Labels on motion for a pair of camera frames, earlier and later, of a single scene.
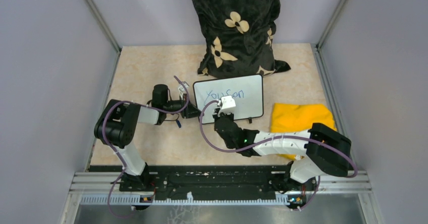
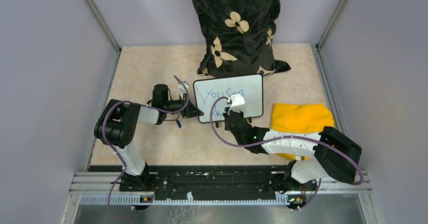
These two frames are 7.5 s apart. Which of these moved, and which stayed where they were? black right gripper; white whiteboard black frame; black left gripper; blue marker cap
Moved: black right gripper
Stayed: white whiteboard black frame; blue marker cap; black left gripper
